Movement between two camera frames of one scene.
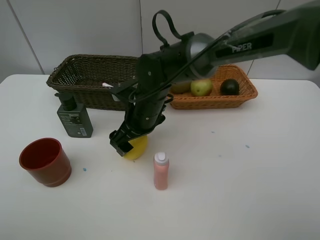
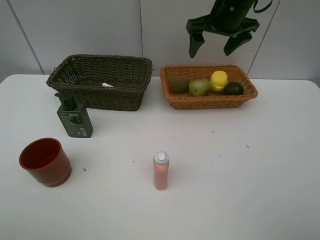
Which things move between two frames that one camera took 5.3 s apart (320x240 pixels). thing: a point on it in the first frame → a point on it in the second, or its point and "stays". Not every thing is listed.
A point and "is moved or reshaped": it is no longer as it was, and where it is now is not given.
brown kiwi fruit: (181, 87) stays
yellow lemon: (139, 145) → (219, 80)
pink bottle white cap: (161, 171) stays
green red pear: (201, 87) stays
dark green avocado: (230, 87) is moved or reshaped
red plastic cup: (45, 160) stays
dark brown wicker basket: (90, 77) stays
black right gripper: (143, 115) → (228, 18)
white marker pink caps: (105, 84) stays
